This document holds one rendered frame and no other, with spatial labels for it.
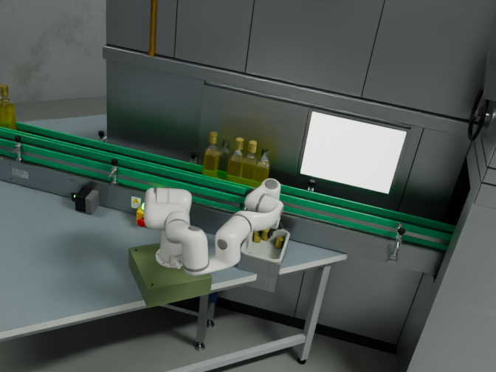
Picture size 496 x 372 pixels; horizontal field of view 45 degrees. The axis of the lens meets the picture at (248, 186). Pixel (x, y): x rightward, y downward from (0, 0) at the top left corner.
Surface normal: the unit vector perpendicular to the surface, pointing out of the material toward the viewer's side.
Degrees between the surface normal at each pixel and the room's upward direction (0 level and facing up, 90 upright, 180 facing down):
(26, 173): 90
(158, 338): 0
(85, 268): 0
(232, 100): 90
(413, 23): 90
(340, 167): 90
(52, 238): 0
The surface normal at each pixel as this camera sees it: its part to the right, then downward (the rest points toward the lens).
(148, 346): 0.12, -0.83
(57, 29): 0.43, 0.53
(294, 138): -0.24, 0.50
